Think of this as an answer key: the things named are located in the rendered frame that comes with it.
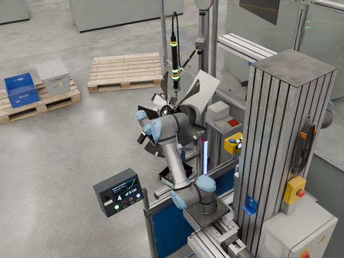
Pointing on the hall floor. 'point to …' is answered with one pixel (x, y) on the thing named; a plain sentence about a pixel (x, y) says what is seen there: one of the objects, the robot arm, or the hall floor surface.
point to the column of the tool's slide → (205, 47)
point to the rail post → (151, 237)
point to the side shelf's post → (218, 149)
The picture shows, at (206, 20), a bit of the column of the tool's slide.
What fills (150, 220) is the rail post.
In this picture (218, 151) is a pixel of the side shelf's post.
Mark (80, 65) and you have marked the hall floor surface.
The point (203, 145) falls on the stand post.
